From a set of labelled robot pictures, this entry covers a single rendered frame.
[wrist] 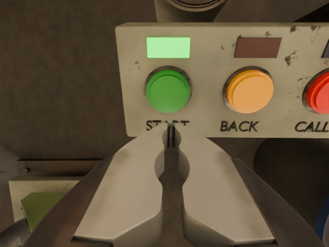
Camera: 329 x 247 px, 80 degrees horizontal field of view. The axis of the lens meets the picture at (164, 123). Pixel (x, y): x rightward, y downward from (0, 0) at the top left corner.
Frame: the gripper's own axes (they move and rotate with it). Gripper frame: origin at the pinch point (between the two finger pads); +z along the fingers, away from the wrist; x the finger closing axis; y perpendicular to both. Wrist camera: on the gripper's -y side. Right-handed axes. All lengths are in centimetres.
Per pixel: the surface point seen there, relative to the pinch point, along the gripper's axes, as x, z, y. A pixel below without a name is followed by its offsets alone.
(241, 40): 5.8, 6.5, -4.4
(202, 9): 4.2, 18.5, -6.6
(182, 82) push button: 1.0, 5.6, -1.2
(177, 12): 1.0, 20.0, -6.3
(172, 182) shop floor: 2, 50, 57
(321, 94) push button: 13.4, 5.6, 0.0
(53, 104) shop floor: -46, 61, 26
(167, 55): -0.3, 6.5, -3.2
